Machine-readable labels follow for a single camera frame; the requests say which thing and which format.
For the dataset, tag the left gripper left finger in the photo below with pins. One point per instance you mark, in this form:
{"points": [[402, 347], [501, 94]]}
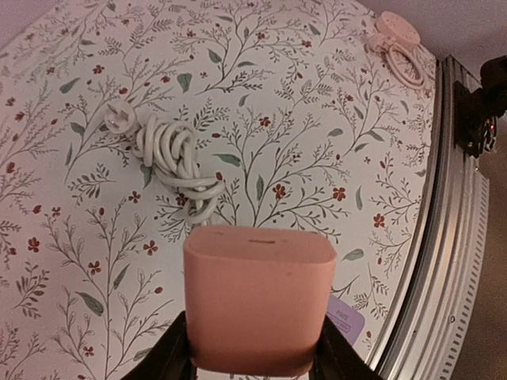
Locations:
{"points": [[169, 358]]}

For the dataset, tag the purple power strip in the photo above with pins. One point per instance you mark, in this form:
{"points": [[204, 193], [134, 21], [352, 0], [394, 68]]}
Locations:
{"points": [[349, 322]]}

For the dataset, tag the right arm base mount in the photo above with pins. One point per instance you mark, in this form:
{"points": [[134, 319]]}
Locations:
{"points": [[476, 112]]}

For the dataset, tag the floral table cloth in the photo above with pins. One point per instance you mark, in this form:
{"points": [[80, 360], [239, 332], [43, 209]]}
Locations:
{"points": [[296, 119]]}

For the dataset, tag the pink plug adapter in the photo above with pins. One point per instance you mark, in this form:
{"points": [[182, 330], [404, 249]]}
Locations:
{"points": [[256, 298]]}

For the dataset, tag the pink round power socket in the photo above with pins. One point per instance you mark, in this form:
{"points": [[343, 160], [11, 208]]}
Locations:
{"points": [[395, 26]]}

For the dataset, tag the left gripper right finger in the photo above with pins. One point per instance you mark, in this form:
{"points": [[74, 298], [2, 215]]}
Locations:
{"points": [[335, 358]]}

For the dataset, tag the aluminium front rail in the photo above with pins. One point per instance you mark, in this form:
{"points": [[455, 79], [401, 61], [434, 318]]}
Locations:
{"points": [[424, 333]]}

